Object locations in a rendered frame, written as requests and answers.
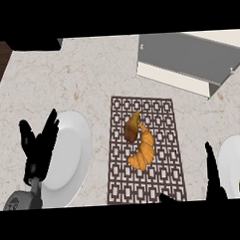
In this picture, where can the brown yellow pear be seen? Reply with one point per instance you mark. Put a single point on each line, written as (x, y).
(131, 128)

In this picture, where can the black appliance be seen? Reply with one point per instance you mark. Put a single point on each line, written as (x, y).
(36, 45)

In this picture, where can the brown patterned placemat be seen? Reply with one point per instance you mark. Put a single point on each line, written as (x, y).
(145, 150)

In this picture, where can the golden croissant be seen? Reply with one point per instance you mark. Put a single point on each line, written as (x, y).
(143, 150)

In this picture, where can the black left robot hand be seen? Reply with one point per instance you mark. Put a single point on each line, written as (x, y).
(39, 152)

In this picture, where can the white round plate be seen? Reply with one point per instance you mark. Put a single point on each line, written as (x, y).
(65, 158)
(232, 166)

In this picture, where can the grey cream tiered shelf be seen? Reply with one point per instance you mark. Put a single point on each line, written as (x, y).
(189, 63)

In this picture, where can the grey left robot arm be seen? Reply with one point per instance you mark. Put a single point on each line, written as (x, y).
(28, 198)

